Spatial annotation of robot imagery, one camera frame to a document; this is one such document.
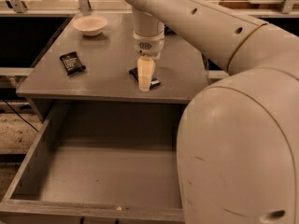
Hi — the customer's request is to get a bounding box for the white gripper with vent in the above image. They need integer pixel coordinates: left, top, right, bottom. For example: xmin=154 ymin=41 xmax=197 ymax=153
xmin=133 ymin=32 xmax=164 ymax=91

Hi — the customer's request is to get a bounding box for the blue rxbar blueberry wrapper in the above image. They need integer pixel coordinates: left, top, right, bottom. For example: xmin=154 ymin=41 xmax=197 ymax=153
xmin=129 ymin=68 xmax=161 ymax=89

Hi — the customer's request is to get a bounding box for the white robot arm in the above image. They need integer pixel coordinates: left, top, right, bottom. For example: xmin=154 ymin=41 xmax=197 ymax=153
xmin=125 ymin=0 xmax=299 ymax=224

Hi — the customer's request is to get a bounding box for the grey cabinet with flat top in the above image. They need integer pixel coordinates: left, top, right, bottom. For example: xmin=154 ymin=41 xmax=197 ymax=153
xmin=17 ymin=12 xmax=207 ymax=133

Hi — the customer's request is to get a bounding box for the open grey top drawer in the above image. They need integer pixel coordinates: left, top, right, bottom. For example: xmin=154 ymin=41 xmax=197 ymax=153
xmin=1 ymin=101 xmax=184 ymax=224

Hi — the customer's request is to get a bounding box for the white bowl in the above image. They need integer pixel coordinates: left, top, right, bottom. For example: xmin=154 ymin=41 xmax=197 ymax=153
xmin=73 ymin=15 xmax=107 ymax=36

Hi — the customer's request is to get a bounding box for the black snack bar wrapper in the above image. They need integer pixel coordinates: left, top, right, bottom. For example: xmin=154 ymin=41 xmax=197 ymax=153
xmin=60 ymin=51 xmax=86 ymax=76

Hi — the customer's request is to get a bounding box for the black cable on floor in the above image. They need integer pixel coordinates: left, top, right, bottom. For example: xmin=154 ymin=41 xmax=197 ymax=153
xmin=0 ymin=98 xmax=40 ymax=133

